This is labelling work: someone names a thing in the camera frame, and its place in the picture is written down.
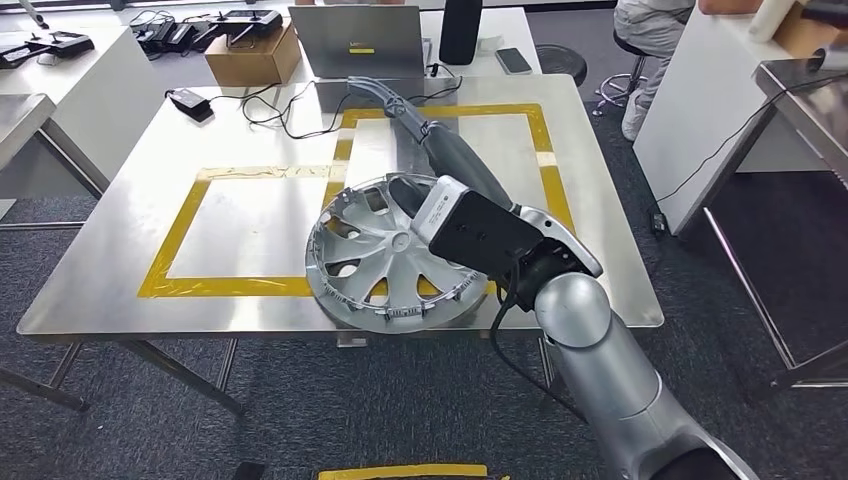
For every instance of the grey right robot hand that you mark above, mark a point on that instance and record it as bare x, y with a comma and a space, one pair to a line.
464, 162

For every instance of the grey wheel hubcap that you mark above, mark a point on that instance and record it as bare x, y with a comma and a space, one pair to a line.
371, 265

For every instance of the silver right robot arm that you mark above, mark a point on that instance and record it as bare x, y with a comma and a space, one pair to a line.
596, 371

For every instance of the steel workbench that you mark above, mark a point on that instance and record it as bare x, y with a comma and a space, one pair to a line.
265, 225

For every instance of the dark smartphone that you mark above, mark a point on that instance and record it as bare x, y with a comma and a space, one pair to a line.
513, 61

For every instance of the black cylinder speaker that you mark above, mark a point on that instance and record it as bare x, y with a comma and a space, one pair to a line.
460, 30

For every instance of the black round stool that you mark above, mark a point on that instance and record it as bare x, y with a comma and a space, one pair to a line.
562, 63

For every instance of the white desk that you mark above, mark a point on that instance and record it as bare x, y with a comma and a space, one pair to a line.
503, 26
99, 99
696, 119

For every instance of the grey laptop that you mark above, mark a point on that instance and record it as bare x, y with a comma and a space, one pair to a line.
358, 33

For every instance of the black stool with chrome base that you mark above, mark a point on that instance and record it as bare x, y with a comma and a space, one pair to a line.
629, 45

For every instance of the black power brick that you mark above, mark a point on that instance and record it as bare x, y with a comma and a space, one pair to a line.
658, 224

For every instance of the cardboard box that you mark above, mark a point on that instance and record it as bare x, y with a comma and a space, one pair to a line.
252, 66
802, 33

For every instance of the person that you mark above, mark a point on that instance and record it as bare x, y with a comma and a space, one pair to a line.
649, 20

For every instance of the black remote controller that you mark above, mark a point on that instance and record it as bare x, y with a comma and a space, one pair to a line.
252, 20
53, 45

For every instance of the yellow double-square table tape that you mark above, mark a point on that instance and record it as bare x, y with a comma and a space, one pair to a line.
232, 287

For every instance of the black power adapter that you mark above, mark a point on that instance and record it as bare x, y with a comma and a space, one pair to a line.
189, 102

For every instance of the black devices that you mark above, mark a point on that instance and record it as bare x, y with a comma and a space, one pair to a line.
166, 30

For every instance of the steel table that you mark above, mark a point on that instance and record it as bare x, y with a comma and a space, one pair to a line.
815, 106

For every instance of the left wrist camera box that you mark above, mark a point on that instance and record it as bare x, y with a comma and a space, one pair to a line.
248, 472

